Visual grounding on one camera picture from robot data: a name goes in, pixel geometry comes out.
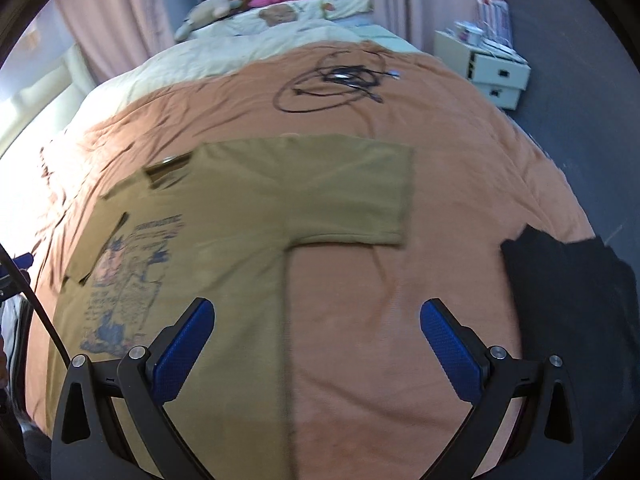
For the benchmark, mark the beige plush toy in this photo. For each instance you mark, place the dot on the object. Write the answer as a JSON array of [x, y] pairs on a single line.
[[210, 10]]

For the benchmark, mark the orange blanket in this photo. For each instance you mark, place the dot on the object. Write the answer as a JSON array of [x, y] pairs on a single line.
[[400, 170]]

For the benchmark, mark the black cloth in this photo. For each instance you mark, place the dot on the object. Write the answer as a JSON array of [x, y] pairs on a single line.
[[565, 285]]

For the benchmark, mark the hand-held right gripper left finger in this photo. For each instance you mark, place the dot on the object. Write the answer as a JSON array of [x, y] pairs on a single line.
[[182, 347]]

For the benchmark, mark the small white box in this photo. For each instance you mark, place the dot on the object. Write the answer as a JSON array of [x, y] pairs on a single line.
[[467, 32]]

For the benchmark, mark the olive printed t-shirt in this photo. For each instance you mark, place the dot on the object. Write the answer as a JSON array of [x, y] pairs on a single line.
[[240, 210]]

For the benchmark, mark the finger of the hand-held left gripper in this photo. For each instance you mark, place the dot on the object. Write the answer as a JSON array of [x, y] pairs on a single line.
[[21, 261]]

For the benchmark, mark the white drawer cabinet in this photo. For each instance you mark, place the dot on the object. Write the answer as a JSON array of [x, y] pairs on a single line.
[[500, 67]]

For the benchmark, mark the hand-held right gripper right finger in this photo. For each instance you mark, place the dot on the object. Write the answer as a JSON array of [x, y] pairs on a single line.
[[447, 347]]

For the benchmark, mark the pink curtain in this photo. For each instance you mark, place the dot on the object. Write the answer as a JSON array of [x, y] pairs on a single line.
[[130, 10], [425, 0]]

